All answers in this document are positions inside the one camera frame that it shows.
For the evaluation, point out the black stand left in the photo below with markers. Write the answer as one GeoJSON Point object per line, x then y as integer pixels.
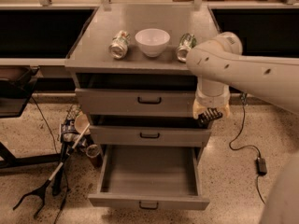
{"type": "Point", "coordinates": [17, 85]}

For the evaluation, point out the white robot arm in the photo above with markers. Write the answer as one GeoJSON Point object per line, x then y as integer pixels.
{"type": "Point", "coordinates": [274, 80]}

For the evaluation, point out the left green soda can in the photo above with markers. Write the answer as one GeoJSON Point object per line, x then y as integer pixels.
{"type": "Point", "coordinates": [119, 45]}

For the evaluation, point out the grey drawer cabinet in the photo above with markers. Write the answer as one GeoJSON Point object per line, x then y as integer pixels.
{"type": "Point", "coordinates": [92, 67]}

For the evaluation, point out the tan paper bowl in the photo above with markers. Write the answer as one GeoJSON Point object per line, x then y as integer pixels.
{"type": "Point", "coordinates": [81, 121]}

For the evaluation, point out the grey bottom drawer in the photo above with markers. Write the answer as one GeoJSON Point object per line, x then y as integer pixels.
{"type": "Point", "coordinates": [149, 178]}

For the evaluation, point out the right green soda can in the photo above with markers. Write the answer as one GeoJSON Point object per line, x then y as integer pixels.
{"type": "Point", "coordinates": [186, 43]}

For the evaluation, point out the green soda can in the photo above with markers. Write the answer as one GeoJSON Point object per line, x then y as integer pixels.
{"type": "Point", "coordinates": [186, 43]}
{"type": "Point", "coordinates": [119, 45]}

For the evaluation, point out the brown paper cup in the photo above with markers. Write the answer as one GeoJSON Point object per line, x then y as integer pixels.
{"type": "Point", "coordinates": [93, 153]}

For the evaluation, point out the black power adapter with cable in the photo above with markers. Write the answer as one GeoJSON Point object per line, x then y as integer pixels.
{"type": "Point", "coordinates": [260, 163]}

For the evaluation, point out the grey top drawer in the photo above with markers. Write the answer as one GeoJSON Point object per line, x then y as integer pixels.
{"type": "Point", "coordinates": [136, 103]}

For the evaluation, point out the white bowl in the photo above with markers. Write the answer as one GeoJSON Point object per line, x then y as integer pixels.
{"type": "Point", "coordinates": [152, 42]}

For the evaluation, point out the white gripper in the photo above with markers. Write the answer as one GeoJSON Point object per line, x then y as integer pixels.
{"type": "Point", "coordinates": [212, 101]}

